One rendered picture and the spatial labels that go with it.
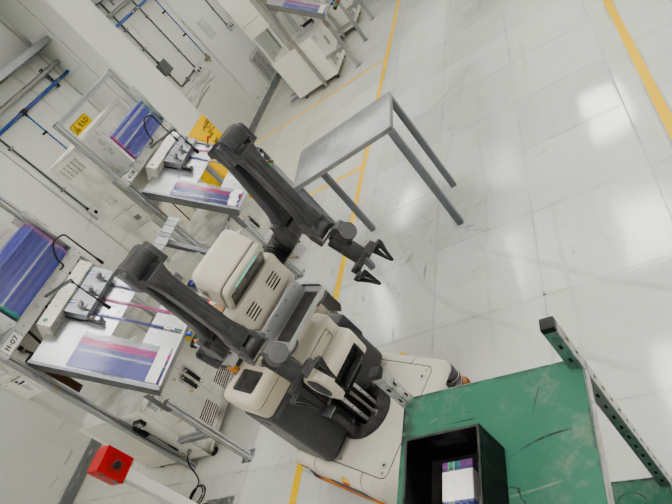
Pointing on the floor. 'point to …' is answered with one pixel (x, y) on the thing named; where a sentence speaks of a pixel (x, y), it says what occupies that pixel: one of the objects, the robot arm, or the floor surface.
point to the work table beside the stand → (368, 124)
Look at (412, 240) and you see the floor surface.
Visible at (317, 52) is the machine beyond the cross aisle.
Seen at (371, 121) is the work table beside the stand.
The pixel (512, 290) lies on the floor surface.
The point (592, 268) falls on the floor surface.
